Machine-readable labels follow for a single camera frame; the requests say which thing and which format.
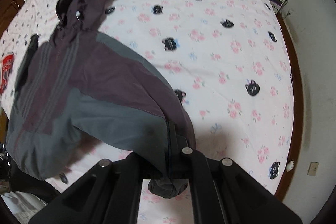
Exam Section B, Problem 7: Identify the purple grey hooded jacket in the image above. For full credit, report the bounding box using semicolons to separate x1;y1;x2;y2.
6;0;195;198

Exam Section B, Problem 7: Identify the red basketball jersey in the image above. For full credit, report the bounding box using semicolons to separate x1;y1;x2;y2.
1;52;15;94

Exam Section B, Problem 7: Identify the pink cat print bedsheet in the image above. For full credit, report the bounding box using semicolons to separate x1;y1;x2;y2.
1;0;293;223

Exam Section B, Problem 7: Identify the white wall socket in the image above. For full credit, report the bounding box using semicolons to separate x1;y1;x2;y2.
307;162;319;176

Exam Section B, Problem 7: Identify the dark wooden bed frame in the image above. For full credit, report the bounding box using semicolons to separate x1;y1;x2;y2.
256;0;305;201

